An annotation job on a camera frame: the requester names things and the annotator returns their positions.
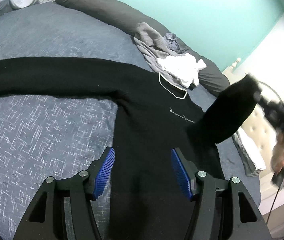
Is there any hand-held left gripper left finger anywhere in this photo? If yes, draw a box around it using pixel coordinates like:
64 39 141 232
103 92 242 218
13 147 115 240

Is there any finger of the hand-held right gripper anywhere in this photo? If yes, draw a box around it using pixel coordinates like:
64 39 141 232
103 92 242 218
253 90 275 108

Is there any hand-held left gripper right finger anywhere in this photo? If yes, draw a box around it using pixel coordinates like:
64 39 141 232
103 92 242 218
170 147 273 240

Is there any black sweater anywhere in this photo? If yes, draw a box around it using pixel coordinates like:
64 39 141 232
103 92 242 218
0 57 260 240

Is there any cream tufted headboard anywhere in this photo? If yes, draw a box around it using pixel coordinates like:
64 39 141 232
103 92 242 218
222 57 284 208

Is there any grey folded garment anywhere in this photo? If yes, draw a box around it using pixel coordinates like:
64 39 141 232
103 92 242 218
232 132 262 178

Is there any white crumpled shirt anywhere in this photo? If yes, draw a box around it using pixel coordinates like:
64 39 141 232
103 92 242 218
156 53 207 88

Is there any blue patterned garment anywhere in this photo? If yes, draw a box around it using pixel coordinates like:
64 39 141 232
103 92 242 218
164 32 186 54

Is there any grey knit garment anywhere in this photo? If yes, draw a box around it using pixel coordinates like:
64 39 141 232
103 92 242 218
133 22 190 90

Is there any dark grey long pillow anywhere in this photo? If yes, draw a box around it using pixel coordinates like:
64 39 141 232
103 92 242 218
55 0 231 98

